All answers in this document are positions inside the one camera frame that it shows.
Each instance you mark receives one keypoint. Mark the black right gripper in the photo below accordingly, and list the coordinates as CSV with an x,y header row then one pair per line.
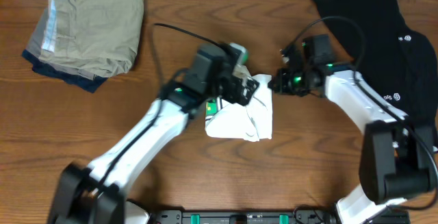
x,y
282,86

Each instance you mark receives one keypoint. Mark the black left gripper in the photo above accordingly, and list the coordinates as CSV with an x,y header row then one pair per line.
x,y
235,86

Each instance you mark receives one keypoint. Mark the white printed t-shirt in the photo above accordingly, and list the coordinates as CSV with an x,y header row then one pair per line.
x,y
252,122

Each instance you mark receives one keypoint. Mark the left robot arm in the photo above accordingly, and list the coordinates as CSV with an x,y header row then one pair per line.
x,y
98,192

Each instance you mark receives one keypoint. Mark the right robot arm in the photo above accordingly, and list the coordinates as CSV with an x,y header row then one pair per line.
x,y
397,162

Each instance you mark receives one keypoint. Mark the black t-shirt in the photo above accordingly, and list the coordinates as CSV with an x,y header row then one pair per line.
x,y
399,64

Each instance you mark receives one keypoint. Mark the folded khaki trousers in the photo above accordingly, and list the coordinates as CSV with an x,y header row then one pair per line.
x,y
88,38

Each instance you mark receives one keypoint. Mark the folded navy garment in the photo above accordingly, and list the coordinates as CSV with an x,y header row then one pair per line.
x,y
90,85

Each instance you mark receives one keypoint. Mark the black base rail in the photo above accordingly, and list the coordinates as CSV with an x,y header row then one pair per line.
x,y
295,217

